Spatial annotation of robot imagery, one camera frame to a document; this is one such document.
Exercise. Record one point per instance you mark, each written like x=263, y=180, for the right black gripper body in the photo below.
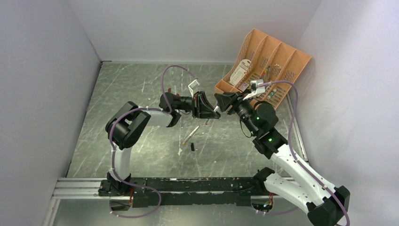
x=240, y=97

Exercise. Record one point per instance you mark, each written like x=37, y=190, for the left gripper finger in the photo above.
x=206, y=115
x=205, y=104

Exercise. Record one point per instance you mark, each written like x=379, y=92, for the white product card package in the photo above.
x=239, y=72

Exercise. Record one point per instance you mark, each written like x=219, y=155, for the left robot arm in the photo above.
x=127, y=125

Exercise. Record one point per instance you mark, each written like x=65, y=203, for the white pen diagonal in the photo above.
x=214, y=114

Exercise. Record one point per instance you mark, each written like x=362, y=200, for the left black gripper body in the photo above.
x=196, y=108

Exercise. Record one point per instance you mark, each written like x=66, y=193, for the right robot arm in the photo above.
x=323, y=202

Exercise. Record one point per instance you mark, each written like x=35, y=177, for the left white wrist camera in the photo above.
x=194, y=87

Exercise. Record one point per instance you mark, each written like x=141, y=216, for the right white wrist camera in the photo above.
x=256, y=89

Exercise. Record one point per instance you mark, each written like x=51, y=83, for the markers in organizer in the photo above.
x=266, y=76

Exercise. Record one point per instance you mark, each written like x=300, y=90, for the aluminium rail frame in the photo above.
x=87, y=189

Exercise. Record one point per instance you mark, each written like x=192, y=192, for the orange plastic desk organizer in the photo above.
x=262, y=56

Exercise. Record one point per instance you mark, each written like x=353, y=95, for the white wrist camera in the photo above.
x=194, y=87
x=256, y=89

